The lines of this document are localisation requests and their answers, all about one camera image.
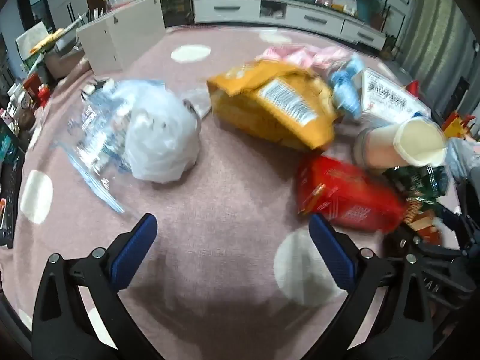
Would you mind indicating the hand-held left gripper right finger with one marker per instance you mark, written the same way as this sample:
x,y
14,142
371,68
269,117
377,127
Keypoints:
x,y
333,255

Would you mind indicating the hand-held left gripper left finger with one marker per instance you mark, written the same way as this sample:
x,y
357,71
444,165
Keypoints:
x,y
131,255

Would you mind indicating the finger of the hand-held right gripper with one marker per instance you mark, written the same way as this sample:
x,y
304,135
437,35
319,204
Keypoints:
x,y
444,268
455,219

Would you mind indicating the brown red snack packet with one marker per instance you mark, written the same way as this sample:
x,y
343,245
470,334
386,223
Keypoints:
x,y
423,221

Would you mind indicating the green snack packet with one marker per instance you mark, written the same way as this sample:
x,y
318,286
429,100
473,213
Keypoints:
x,y
423,183

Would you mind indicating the white plastic bag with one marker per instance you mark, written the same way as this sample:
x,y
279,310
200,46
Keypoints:
x,y
161,142

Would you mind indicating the clear blue printed plastic bag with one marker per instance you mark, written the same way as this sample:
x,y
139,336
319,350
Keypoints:
x,y
93,127

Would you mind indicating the light blue packet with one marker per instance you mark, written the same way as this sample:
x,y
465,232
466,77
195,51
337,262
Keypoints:
x,y
347,90

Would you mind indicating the yellow snack bag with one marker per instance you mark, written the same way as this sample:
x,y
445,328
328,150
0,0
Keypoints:
x,y
240,108

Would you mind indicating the pink snack packet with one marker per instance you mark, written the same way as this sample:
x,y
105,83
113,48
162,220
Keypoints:
x,y
288,55
330,55

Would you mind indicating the grey blue cloth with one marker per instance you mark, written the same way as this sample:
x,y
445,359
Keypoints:
x,y
465,157

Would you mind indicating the white paper cup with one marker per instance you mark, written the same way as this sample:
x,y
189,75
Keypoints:
x,y
378,146

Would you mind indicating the pink dotted blanket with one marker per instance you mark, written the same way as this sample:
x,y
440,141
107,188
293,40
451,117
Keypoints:
x,y
225,180

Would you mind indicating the white printed paper box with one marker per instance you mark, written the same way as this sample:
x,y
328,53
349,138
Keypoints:
x,y
390,97

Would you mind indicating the small clear plastic wrapper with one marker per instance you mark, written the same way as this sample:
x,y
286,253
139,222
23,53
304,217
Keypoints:
x,y
197,99

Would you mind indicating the small potted plant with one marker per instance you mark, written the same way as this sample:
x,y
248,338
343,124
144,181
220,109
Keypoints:
x,y
390,45
380,17

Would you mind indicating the striped curtain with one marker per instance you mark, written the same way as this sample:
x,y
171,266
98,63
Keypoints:
x,y
431,26

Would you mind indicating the white storage box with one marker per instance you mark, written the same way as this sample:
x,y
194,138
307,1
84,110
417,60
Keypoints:
x,y
123,37

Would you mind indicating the yellow cloth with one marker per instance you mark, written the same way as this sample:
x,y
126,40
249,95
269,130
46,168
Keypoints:
x,y
47,41

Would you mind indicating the potted green plant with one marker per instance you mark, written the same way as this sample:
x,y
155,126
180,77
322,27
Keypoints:
x,y
172,3

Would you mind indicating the white TV cabinet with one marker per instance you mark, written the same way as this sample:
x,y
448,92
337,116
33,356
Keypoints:
x,y
232,7

